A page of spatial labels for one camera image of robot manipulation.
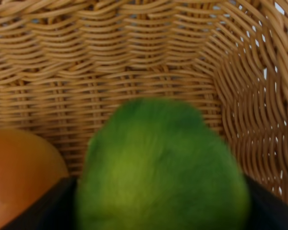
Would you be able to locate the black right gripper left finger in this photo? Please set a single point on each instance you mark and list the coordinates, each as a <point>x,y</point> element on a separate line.
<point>53,211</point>

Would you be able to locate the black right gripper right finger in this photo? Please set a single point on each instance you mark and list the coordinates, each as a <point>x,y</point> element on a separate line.
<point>267,212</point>

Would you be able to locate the red yellow apple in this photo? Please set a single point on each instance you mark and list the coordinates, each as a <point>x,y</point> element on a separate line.
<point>29,167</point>

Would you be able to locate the green lime fruit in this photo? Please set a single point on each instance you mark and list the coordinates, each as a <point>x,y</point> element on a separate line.
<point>156,165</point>

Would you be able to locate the orange wicker basket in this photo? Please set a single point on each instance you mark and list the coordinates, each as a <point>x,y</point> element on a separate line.
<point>65,65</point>

